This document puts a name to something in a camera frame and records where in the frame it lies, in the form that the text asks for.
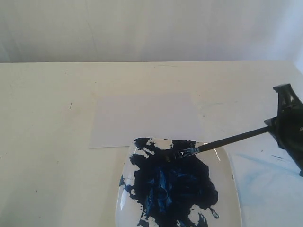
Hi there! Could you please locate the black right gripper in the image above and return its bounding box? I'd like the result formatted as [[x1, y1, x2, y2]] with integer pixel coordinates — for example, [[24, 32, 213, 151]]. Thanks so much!
[[264, 84, 303, 176]]

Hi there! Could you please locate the black paintbrush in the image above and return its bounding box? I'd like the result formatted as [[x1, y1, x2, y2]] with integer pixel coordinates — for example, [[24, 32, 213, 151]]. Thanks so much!
[[164, 126, 271, 162]]

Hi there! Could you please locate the white square paint plate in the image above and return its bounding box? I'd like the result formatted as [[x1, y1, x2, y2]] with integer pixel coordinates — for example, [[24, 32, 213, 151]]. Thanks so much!
[[115, 138, 242, 227]]

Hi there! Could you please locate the white paper sheet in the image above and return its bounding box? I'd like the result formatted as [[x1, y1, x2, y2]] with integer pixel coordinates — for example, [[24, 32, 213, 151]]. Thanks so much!
[[89, 93, 203, 148]]

